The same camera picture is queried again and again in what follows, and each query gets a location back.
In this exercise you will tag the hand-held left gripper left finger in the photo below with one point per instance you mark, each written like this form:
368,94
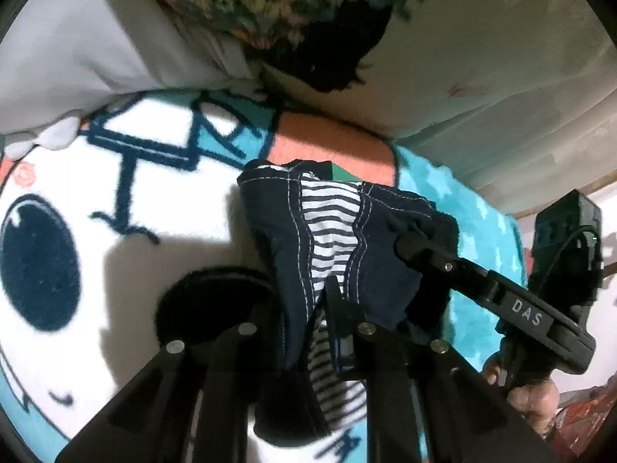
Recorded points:
217,306

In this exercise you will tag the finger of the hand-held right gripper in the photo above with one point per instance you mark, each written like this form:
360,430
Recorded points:
434,255

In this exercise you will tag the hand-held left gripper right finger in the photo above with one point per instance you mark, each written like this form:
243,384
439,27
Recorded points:
344,347

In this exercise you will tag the striped navy baby pants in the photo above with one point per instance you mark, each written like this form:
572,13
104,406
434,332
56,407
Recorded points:
385,260

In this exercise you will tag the person's right hand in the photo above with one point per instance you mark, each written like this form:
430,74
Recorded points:
530,400

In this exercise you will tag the red patterned bag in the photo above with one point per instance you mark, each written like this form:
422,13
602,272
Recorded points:
590,415

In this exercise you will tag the cartoon printed teal blanket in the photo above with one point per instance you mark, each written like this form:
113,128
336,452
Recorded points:
168,212

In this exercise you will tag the beige sofa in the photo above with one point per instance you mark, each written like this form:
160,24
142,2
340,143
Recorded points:
530,154

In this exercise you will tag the beige floral print pillow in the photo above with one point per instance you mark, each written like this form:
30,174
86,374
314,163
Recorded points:
458,33

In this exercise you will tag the grey white shark plush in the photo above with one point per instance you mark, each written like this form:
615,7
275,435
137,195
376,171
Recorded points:
96,33

